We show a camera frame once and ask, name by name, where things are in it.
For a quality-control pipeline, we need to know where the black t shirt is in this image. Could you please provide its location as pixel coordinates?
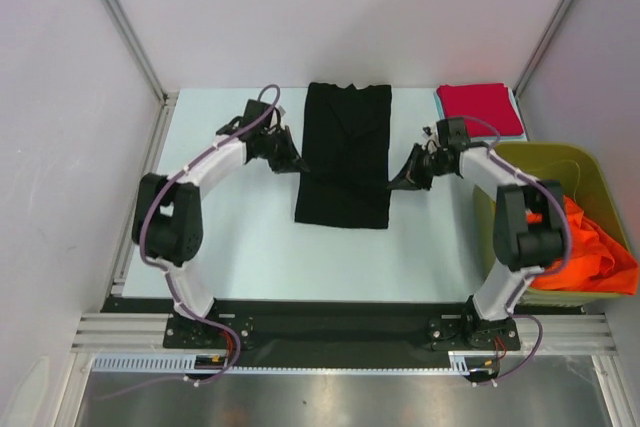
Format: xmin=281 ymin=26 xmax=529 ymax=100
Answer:
xmin=294 ymin=82 xmax=392 ymax=230

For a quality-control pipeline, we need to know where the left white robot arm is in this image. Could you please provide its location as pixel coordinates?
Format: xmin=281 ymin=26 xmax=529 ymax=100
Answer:
xmin=131 ymin=99 xmax=309 ymax=347

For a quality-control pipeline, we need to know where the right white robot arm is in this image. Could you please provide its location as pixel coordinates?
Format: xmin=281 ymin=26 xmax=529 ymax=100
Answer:
xmin=387 ymin=116 xmax=572 ymax=350

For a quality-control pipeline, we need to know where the folded red t shirt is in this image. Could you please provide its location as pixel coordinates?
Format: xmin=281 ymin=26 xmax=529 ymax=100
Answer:
xmin=436 ymin=82 xmax=525 ymax=139

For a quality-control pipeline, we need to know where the olive green plastic basket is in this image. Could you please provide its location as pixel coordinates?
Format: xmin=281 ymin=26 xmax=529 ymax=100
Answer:
xmin=495 ymin=142 xmax=631 ymax=307

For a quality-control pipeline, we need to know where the orange t shirt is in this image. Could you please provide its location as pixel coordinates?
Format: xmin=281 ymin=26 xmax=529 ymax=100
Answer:
xmin=532 ymin=196 xmax=639 ymax=296

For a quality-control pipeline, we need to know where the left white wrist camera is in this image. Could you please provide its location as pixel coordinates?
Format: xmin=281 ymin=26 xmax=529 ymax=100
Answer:
xmin=271 ymin=106 xmax=285 ymax=127

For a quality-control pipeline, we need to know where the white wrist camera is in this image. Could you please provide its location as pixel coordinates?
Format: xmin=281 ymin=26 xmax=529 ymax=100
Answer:
xmin=271 ymin=106 xmax=285 ymax=127
xmin=422 ymin=123 xmax=440 ymax=153

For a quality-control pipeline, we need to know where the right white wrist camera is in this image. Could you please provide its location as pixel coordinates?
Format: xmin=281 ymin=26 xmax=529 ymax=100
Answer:
xmin=422 ymin=123 xmax=440 ymax=153

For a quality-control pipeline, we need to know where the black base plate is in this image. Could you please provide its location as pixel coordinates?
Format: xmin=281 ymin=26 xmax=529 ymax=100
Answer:
xmin=102 ymin=297 xmax=521 ymax=370

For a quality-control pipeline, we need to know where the slotted cable duct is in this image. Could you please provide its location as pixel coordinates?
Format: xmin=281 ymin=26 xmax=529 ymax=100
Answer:
xmin=92 ymin=351 xmax=506 ymax=376

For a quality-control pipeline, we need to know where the left aluminium corner post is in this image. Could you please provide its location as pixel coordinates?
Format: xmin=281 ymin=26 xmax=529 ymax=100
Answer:
xmin=100 ymin=0 xmax=168 ymax=105

